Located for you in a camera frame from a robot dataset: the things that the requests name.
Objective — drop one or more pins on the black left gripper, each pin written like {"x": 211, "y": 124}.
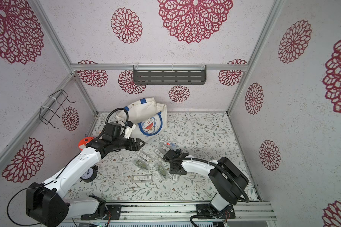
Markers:
{"x": 132, "y": 147}

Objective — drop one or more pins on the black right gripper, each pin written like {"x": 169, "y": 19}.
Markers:
{"x": 172, "y": 156}

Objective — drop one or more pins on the clear compass set hidden case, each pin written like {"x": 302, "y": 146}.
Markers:
{"x": 159, "y": 153}

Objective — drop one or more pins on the clear compass set red label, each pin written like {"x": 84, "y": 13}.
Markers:
{"x": 169, "y": 144}

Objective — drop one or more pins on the white Doraemon canvas bag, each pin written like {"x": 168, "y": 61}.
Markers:
{"x": 146, "y": 118}

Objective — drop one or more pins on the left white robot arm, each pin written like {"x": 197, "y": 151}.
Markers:
{"x": 45, "y": 201}

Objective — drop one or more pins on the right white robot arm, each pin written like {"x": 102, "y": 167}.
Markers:
{"x": 229, "y": 181}

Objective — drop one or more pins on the clear compass set white label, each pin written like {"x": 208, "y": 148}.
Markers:
{"x": 145, "y": 156}

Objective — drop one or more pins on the clear compass set green label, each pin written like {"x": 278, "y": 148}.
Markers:
{"x": 141, "y": 165}

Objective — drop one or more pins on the clear compass set front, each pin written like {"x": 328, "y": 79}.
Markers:
{"x": 141, "y": 178}

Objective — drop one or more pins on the pink doll plush toy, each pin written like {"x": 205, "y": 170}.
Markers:
{"x": 114, "y": 133}

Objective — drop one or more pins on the red monster plush toy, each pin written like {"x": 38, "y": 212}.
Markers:
{"x": 83, "y": 143}

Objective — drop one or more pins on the small black alarm clock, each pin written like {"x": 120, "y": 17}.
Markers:
{"x": 90, "y": 175}

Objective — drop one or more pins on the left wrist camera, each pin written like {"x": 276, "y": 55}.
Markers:
{"x": 109, "y": 126}

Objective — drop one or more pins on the grey wall shelf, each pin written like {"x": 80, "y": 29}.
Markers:
{"x": 169, "y": 75}

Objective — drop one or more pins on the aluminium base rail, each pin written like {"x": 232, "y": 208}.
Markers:
{"x": 179, "y": 211}

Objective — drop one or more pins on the black wire wall rack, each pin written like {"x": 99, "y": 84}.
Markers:
{"x": 57, "y": 101}

